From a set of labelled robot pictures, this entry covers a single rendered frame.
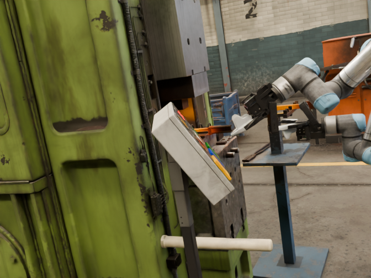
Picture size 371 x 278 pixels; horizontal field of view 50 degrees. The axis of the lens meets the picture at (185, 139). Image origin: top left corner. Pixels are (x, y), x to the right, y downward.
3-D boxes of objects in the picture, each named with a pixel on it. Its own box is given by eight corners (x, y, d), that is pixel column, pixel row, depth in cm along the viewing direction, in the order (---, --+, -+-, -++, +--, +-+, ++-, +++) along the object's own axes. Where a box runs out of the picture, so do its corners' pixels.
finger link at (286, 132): (278, 142, 166) (298, 137, 168) (276, 128, 165) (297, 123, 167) (275, 140, 169) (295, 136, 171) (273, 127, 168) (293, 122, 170)
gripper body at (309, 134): (295, 141, 169) (326, 139, 165) (293, 121, 168) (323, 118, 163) (297, 137, 176) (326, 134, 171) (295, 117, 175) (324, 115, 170)
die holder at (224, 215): (247, 215, 215) (236, 134, 206) (228, 251, 181) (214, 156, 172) (154, 215, 237) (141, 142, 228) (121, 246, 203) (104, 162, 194)
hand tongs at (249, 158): (280, 135, 274) (280, 133, 274) (286, 135, 272) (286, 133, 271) (242, 161, 226) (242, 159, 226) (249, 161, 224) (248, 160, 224)
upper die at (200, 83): (209, 91, 190) (206, 70, 188) (195, 97, 172) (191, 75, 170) (132, 100, 206) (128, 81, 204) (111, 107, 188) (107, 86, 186)
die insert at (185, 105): (189, 107, 192) (187, 94, 190) (183, 110, 185) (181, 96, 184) (134, 112, 203) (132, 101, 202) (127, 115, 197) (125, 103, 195)
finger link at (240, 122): (223, 124, 139) (244, 107, 138) (233, 137, 140) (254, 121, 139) (224, 126, 136) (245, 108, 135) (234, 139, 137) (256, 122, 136)
